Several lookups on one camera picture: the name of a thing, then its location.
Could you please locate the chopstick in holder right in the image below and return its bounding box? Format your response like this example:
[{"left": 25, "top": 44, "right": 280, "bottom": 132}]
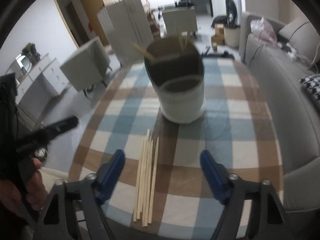
[{"left": 178, "top": 29, "right": 191, "bottom": 51}]

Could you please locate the grey sofa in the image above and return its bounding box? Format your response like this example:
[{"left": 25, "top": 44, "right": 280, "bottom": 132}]
[{"left": 239, "top": 12, "right": 319, "bottom": 212}]

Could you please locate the washing machine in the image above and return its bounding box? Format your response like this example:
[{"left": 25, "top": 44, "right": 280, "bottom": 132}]
[{"left": 226, "top": 0, "right": 242, "bottom": 26}]

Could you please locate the checkered tablecloth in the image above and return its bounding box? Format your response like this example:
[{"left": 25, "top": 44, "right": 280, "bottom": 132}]
[{"left": 69, "top": 59, "right": 283, "bottom": 239}]

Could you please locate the wooden door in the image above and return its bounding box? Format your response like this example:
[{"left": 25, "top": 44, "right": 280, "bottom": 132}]
[{"left": 80, "top": 0, "right": 109, "bottom": 46}]

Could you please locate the person's left hand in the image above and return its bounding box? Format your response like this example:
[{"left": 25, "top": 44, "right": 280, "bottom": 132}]
[{"left": 1, "top": 159, "right": 48, "bottom": 217}]

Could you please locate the houndstooth pillow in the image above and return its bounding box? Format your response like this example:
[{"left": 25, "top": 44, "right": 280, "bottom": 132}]
[{"left": 299, "top": 74, "right": 320, "bottom": 105}]

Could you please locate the wooden chopstick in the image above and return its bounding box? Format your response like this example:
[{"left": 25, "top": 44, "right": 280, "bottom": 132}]
[
  {"left": 139, "top": 135, "right": 153, "bottom": 227},
  {"left": 148, "top": 137, "right": 159, "bottom": 224},
  {"left": 137, "top": 129, "right": 150, "bottom": 220},
  {"left": 142, "top": 139, "right": 153, "bottom": 227},
  {"left": 133, "top": 138, "right": 146, "bottom": 222}
]

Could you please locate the potted plant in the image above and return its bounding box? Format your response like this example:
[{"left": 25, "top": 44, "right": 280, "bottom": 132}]
[{"left": 21, "top": 43, "right": 41, "bottom": 65}]

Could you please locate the beige waste bin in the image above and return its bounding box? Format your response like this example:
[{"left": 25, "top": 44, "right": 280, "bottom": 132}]
[{"left": 224, "top": 25, "right": 240, "bottom": 48}]

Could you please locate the grey white utensil holder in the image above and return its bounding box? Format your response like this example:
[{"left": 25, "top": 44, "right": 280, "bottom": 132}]
[{"left": 144, "top": 36, "right": 204, "bottom": 124}]

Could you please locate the plastic bag on sofa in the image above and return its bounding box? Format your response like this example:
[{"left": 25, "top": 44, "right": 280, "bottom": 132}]
[{"left": 250, "top": 17, "right": 277, "bottom": 44}]

